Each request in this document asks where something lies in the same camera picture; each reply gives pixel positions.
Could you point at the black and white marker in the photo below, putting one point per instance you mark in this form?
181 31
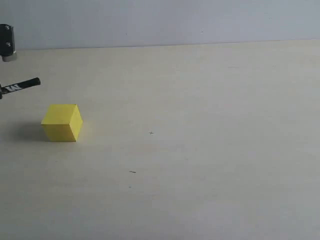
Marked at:
20 86

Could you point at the yellow cube block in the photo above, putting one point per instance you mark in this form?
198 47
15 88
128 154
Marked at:
62 122

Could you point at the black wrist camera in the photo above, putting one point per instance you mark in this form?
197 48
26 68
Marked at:
7 43

